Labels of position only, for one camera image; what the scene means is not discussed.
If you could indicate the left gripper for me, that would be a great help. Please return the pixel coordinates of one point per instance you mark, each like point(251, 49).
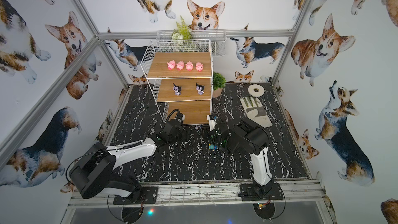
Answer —
point(181, 135)

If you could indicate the teal small toy figure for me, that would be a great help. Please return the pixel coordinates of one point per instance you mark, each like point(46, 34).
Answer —
point(212, 147)

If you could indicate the black purple kuromi figure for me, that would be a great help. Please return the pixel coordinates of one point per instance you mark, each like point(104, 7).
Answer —
point(200, 89)
point(177, 89)

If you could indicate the pink pig toy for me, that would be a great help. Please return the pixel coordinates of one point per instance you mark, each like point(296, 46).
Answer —
point(180, 65)
point(189, 66)
point(199, 66)
point(171, 65)

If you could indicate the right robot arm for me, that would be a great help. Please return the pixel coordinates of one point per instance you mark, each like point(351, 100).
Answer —
point(250, 137)

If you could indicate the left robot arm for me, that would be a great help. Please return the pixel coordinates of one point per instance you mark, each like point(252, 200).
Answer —
point(93, 173)

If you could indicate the white and grey work glove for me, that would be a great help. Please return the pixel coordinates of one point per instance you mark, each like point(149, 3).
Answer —
point(256, 111)

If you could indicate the small potted green plant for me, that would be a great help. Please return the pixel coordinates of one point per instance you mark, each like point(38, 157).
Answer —
point(218, 82)

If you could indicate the white tape roll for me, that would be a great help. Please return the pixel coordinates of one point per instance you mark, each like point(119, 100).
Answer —
point(256, 90)

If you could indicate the green fern plant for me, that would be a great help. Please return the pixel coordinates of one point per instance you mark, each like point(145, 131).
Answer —
point(182, 32)

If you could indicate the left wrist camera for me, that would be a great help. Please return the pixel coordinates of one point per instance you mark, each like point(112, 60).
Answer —
point(180, 117)

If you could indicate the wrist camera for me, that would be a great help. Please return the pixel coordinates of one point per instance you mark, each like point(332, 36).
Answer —
point(212, 122)
point(180, 117)

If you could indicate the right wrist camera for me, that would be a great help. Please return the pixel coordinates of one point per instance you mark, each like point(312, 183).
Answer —
point(212, 122)

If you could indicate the white wire three-tier shelf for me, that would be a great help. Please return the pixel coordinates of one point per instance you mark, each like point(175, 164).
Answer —
point(195, 107)

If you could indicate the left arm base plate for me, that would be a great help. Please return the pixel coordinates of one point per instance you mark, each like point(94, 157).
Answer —
point(146, 195)

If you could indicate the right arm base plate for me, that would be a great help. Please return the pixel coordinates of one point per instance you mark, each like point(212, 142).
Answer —
point(254, 192)

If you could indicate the white wire wall basket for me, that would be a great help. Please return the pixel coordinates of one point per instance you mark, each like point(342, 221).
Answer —
point(192, 42)

